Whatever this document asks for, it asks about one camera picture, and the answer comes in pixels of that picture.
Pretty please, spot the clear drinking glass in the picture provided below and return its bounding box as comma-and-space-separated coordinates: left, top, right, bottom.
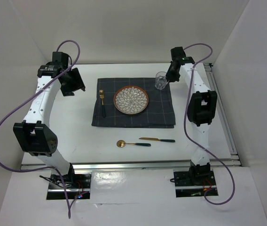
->
155, 72, 168, 90

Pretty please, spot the gold fork green handle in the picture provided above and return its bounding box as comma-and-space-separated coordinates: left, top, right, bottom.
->
99, 89, 106, 118

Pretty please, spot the dark grey checked cloth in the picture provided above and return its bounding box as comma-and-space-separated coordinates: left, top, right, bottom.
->
92, 78, 175, 129

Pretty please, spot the floral patterned plate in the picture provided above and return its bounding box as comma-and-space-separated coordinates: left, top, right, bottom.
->
113, 85, 149, 115

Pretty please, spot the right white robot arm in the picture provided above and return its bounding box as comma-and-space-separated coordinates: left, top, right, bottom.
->
166, 47, 217, 185

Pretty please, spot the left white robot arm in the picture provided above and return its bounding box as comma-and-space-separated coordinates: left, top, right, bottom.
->
13, 51, 86, 188

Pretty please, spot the aluminium rail frame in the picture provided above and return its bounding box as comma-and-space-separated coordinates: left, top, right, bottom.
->
19, 62, 242, 171

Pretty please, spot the gold spoon green handle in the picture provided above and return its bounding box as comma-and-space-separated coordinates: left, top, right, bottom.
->
116, 140, 151, 147

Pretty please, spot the gold knife green handle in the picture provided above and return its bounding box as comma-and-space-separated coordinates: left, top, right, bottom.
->
139, 137, 176, 143

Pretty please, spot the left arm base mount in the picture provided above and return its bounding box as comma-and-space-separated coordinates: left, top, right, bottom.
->
39, 173, 92, 200

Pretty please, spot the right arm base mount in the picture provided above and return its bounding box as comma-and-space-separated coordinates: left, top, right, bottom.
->
170, 170, 219, 198

